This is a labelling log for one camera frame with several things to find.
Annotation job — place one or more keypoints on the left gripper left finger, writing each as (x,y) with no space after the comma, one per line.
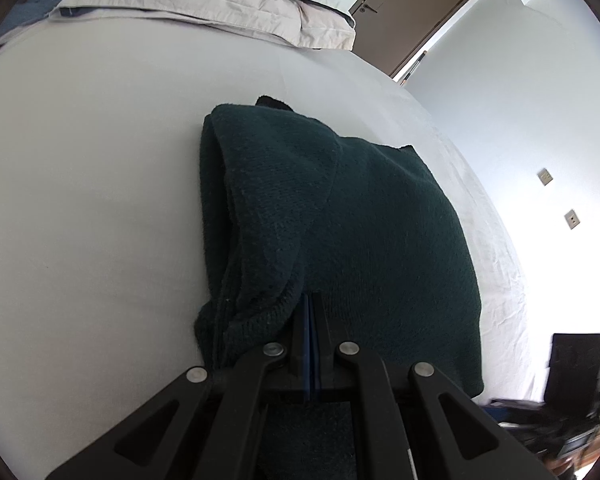
(205,425)

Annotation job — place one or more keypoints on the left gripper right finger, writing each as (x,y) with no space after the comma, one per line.
(412,423)

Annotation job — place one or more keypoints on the dark green knit sweater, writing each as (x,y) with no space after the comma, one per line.
(291,208)

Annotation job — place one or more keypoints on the black chair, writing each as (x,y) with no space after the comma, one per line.
(568,417)

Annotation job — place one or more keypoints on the brown wooden door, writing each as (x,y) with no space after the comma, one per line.
(389,32)

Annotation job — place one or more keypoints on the wall switch plate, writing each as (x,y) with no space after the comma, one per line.
(545,177)

